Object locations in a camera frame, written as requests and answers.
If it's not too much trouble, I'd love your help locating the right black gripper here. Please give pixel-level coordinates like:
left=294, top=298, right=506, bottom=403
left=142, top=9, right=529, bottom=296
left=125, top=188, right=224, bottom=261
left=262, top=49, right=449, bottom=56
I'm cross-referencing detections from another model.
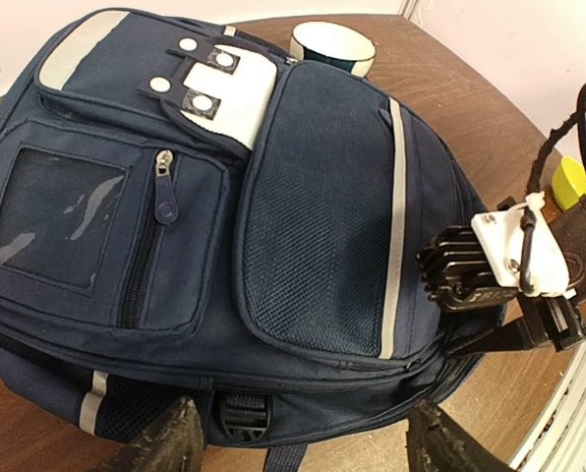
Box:
left=518, top=195, right=586, bottom=351

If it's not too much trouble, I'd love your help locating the white and navy bowl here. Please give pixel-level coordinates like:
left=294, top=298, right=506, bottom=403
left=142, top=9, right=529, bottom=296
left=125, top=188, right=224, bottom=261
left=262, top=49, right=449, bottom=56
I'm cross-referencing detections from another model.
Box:
left=289, top=21, right=377, bottom=78

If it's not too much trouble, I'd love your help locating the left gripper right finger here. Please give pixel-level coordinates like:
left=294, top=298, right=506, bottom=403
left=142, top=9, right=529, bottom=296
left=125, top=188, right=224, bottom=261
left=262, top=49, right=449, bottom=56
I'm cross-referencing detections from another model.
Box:
left=406, top=399, right=513, bottom=472

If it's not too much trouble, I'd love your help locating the navy blue student backpack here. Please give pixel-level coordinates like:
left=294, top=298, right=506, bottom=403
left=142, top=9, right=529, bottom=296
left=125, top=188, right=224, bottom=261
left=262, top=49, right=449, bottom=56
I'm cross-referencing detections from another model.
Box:
left=0, top=8, right=505, bottom=471

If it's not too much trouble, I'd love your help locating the right aluminium corner post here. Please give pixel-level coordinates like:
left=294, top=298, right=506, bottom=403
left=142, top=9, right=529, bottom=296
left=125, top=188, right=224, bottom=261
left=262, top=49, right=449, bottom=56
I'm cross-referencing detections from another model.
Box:
left=397, top=0, right=424, bottom=21

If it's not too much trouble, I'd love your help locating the lime green bowl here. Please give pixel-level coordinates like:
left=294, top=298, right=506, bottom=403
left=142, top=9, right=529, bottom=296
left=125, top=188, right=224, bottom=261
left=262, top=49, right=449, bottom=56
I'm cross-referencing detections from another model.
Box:
left=552, top=156, right=586, bottom=210

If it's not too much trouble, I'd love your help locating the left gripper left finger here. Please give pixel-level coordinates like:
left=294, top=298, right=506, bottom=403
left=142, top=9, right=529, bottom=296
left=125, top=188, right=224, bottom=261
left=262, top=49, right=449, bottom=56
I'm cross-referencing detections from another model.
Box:
left=95, top=396, right=205, bottom=472

